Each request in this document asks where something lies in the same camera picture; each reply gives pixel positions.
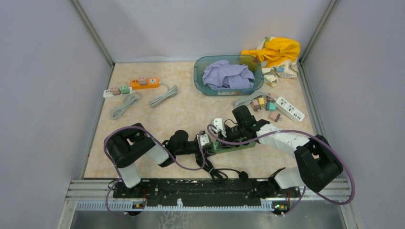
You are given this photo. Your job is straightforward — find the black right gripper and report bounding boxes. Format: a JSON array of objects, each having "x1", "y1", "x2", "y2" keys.
[{"x1": 216, "y1": 123, "x2": 246, "y2": 148}]

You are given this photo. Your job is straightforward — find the grey power strip cable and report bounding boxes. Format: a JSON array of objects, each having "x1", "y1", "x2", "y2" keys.
[{"x1": 233, "y1": 92, "x2": 273, "y2": 110}]

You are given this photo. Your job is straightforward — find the yellow usb charger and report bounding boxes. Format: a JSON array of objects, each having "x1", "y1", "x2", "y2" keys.
[{"x1": 257, "y1": 97, "x2": 266, "y2": 107}]

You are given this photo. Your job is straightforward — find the light green usb charger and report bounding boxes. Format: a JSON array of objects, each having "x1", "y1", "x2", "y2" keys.
[{"x1": 212, "y1": 142, "x2": 221, "y2": 151}]

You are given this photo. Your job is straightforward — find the teal usb charger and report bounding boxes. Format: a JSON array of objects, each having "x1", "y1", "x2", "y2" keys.
[{"x1": 266, "y1": 102, "x2": 276, "y2": 112}]

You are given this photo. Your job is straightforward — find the green power strip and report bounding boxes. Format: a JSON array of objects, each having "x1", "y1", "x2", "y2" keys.
[{"x1": 208, "y1": 141, "x2": 256, "y2": 155}]

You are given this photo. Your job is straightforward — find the black cable with plug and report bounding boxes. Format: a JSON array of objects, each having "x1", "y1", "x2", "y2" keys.
[{"x1": 196, "y1": 155, "x2": 249, "y2": 185}]

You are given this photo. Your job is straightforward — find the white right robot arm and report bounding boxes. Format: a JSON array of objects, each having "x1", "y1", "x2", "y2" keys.
[{"x1": 225, "y1": 106, "x2": 343, "y2": 197}]

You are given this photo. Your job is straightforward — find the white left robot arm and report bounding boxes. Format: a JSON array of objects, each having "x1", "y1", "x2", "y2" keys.
[{"x1": 104, "y1": 123, "x2": 213, "y2": 198}]

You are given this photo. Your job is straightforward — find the teal plastic basin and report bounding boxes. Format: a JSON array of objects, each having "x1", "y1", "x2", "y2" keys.
[{"x1": 193, "y1": 55, "x2": 264, "y2": 96}]

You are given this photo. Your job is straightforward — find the purple cloth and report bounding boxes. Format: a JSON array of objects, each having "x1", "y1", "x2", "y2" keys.
[{"x1": 202, "y1": 60, "x2": 255, "y2": 90}]

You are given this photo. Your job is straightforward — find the orange power strip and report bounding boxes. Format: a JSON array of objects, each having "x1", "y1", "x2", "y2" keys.
[{"x1": 130, "y1": 77, "x2": 160, "y2": 90}]

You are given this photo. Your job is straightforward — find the white patterned cloth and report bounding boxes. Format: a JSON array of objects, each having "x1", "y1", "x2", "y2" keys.
[{"x1": 261, "y1": 60, "x2": 298, "y2": 87}]

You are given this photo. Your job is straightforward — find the green charger on white strip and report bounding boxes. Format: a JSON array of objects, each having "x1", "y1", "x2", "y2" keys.
[{"x1": 119, "y1": 85, "x2": 130, "y2": 94}]

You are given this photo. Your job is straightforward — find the small white power strip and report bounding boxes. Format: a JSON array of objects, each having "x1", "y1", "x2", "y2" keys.
[{"x1": 103, "y1": 87, "x2": 133, "y2": 99}]

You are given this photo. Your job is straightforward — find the yellow cloth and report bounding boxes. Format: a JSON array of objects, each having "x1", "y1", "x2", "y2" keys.
[{"x1": 241, "y1": 37, "x2": 301, "y2": 68}]

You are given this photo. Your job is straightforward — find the pink charger on white strip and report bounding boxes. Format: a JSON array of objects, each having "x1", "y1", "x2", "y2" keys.
[{"x1": 110, "y1": 87, "x2": 121, "y2": 96}]

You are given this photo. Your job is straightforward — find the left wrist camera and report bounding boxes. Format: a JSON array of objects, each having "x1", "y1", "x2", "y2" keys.
[{"x1": 196, "y1": 131, "x2": 212, "y2": 148}]

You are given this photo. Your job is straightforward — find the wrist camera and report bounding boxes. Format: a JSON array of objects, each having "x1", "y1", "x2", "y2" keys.
[
  {"x1": 196, "y1": 131, "x2": 212, "y2": 148},
  {"x1": 210, "y1": 118, "x2": 226, "y2": 137}
]

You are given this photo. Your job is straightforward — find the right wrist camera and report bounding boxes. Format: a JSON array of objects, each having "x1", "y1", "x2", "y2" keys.
[{"x1": 210, "y1": 118, "x2": 226, "y2": 137}]

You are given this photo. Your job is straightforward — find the grey coiled cable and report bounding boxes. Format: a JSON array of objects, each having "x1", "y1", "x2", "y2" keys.
[{"x1": 149, "y1": 83, "x2": 179, "y2": 108}]

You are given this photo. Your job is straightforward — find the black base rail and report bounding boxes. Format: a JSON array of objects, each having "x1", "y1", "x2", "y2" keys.
[{"x1": 113, "y1": 178, "x2": 301, "y2": 207}]

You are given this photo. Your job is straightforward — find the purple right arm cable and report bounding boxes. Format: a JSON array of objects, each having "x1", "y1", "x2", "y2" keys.
[{"x1": 207, "y1": 124, "x2": 356, "y2": 216}]

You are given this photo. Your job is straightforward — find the small strip grey cable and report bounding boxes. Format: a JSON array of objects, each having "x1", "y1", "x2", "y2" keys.
[{"x1": 109, "y1": 92, "x2": 143, "y2": 120}]

